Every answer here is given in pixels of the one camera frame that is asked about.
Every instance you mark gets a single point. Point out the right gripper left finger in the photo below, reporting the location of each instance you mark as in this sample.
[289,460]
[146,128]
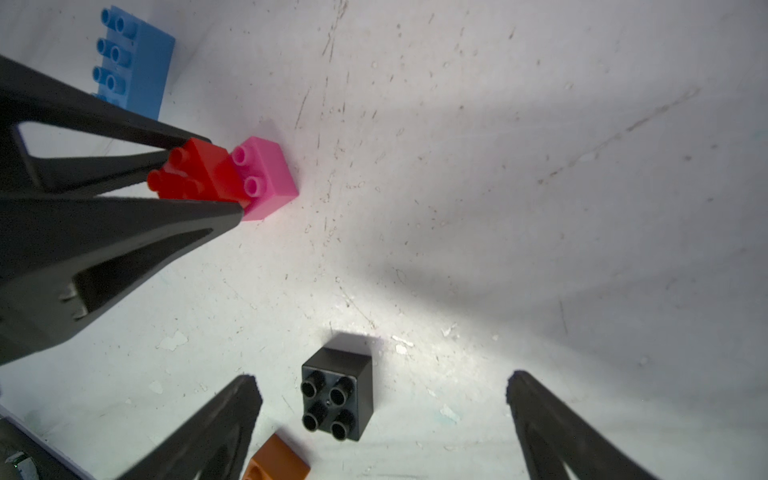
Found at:
[213,443]

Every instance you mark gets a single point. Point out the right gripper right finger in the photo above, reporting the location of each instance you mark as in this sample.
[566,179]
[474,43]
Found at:
[556,441]

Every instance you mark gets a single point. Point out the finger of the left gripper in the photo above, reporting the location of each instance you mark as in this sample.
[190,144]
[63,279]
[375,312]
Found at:
[30,96]
[65,262]

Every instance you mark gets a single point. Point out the blue long lego brick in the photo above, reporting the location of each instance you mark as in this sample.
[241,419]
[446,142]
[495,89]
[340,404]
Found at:
[136,58]

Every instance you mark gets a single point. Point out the red square lego brick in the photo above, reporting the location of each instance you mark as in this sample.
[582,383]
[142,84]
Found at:
[198,171]

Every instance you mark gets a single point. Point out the pink square lego brick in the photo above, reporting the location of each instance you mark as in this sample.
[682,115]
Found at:
[265,176]

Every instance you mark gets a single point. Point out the orange square lego brick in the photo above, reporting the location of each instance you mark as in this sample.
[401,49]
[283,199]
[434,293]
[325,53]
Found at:
[276,460]

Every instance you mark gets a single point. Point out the black square lego brick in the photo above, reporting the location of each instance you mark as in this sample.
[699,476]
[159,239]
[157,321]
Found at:
[337,393]

